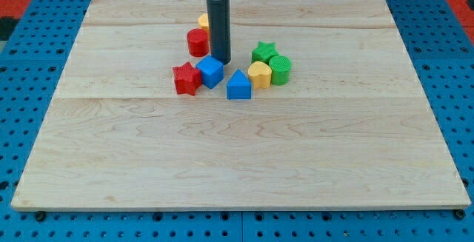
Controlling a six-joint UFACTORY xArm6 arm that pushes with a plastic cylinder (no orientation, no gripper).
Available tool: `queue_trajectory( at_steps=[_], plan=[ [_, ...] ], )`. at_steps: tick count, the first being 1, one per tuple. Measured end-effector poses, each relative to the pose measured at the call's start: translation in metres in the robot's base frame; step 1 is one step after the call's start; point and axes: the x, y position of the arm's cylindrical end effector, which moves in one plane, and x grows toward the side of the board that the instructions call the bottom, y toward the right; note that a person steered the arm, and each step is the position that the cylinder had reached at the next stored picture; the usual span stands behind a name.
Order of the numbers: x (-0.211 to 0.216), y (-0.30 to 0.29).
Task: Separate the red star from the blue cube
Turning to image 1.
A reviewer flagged light wooden board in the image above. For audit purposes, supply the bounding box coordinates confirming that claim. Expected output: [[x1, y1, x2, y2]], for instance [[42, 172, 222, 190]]
[[11, 0, 471, 212]]

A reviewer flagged blue cube block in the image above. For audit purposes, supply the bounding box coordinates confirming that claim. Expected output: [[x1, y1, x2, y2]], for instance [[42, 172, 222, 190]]
[[196, 56, 224, 89]]

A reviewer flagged yellow heart block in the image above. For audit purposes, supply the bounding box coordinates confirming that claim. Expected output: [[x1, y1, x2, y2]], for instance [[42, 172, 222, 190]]
[[247, 61, 273, 90]]

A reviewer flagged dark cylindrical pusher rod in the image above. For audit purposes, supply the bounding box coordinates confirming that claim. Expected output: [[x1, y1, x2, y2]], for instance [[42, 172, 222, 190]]
[[207, 0, 231, 64]]

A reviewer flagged red cylinder block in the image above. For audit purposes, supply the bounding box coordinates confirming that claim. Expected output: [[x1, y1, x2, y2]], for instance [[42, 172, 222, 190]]
[[187, 28, 210, 57]]

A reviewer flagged red star block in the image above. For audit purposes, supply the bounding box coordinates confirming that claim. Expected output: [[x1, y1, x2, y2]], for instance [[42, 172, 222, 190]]
[[173, 62, 202, 95]]

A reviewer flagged blue triangle block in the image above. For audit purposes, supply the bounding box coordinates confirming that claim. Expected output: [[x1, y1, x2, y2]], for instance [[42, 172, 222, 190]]
[[226, 70, 252, 100]]

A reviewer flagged green cylinder block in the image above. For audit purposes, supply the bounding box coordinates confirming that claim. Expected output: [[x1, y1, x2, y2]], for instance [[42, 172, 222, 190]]
[[269, 56, 292, 85]]

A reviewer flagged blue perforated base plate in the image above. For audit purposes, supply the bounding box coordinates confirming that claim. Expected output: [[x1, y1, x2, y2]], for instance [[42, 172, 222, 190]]
[[1, 0, 473, 241]]

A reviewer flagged yellow block behind rod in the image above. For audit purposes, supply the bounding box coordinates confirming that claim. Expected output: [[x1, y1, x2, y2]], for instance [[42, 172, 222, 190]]
[[197, 13, 210, 36]]

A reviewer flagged green star block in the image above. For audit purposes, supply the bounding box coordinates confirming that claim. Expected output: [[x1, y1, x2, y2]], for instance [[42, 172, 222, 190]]
[[251, 41, 279, 64]]

